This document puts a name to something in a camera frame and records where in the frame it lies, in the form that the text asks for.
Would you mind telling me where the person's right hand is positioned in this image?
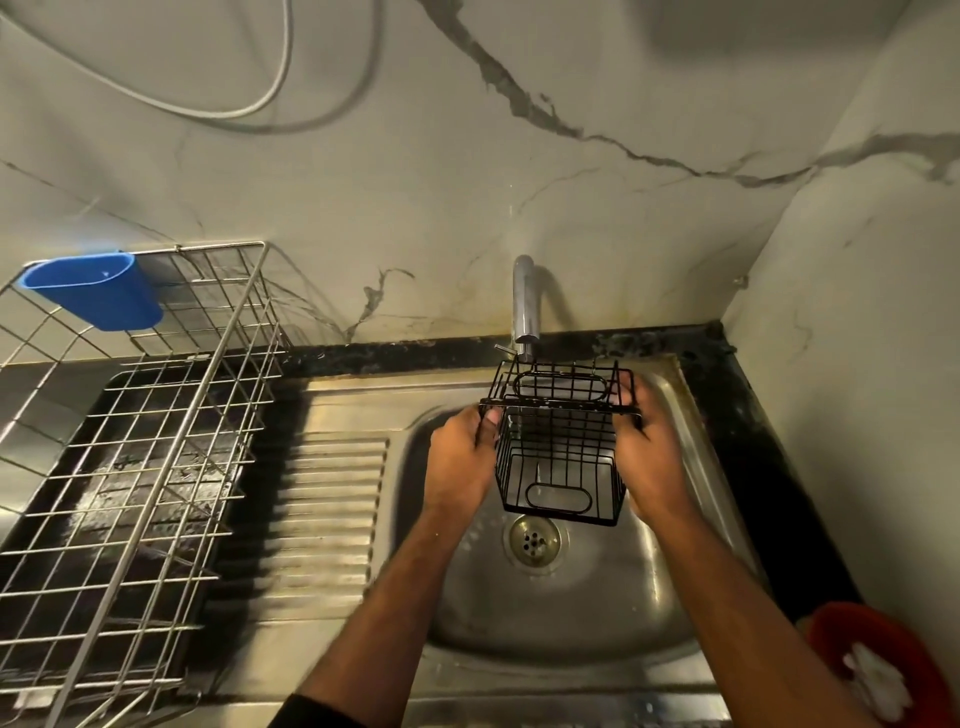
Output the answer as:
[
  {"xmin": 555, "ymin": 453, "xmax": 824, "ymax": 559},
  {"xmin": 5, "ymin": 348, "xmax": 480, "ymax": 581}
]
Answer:
[{"xmin": 609, "ymin": 371, "xmax": 704, "ymax": 525}]

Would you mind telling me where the blue plastic cutlery holder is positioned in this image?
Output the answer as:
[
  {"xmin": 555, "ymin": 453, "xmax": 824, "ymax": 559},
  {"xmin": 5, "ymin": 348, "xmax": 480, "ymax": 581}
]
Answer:
[{"xmin": 18, "ymin": 252, "xmax": 165, "ymax": 333}]

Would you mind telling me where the chrome faucet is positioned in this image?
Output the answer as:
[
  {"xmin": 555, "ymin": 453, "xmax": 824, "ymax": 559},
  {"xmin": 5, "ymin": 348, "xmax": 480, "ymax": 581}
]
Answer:
[{"xmin": 495, "ymin": 255, "xmax": 543, "ymax": 364}]

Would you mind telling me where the red plastic bowl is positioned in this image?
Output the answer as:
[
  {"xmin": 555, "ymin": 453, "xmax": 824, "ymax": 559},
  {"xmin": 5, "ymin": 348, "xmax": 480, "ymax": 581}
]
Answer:
[{"xmin": 805, "ymin": 602, "xmax": 959, "ymax": 728}]

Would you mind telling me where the steel wire dish rack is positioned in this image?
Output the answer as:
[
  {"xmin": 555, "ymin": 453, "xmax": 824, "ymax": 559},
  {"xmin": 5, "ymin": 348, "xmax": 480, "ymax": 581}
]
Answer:
[{"xmin": 0, "ymin": 241, "xmax": 294, "ymax": 728}]

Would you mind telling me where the white cable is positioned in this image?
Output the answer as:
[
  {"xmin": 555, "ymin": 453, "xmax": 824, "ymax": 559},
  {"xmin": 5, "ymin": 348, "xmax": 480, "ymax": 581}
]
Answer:
[{"xmin": 0, "ymin": 0, "xmax": 295, "ymax": 121}]

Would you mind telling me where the black drip tray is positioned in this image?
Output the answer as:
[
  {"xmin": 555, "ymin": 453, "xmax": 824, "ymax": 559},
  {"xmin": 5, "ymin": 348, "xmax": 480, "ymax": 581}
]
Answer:
[{"xmin": 0, "ymin": 360, "xmax": 260, "ymax": 706}]

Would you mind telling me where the steel kitchen sink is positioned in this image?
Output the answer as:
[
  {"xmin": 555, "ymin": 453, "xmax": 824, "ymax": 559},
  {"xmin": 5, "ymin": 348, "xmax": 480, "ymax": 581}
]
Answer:
[{"xmin": 195, "ymin": 352, "xmax": 774, "ymax": 728}]

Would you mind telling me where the white cloth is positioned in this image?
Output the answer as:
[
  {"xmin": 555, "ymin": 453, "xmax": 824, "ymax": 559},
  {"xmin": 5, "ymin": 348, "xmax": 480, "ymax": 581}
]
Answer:
[{"xmin": 841, "ymin": 642, "xmax": 915, "ymax": 723}]

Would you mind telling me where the sink drain strainer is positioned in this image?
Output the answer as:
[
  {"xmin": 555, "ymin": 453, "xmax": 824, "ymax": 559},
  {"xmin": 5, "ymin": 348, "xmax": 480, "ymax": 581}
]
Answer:
[{"xmin": 507, "ymin": 514, "xmax": 562, "ymax": 565}]

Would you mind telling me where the person's left hand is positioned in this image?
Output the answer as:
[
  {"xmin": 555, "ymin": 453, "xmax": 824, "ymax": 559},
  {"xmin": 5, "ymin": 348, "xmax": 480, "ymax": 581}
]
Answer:
[{"xmin": 422, "ymin": 405, "xmax": 504, "ymax": 524}]

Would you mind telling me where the black wire basket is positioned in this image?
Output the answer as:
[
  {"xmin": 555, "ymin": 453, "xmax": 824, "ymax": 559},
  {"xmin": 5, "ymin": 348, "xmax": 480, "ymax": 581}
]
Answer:
[{"xmin": 479, "ymin": 358, "xmax": 645, "ymax": 528}]

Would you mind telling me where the person's right forearm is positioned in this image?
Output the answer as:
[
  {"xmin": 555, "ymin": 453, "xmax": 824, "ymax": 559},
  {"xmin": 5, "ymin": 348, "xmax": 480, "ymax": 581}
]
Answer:
[{"xmin": 643, "ymin": 504, "xmax": 875, "ymax": 728}]

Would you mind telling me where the person's left forearm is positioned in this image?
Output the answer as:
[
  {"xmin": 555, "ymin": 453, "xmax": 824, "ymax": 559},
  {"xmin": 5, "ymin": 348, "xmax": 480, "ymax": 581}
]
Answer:
[{"xmin": 297, "ymin": 507, "xmax": 481, "ymax": 728}]

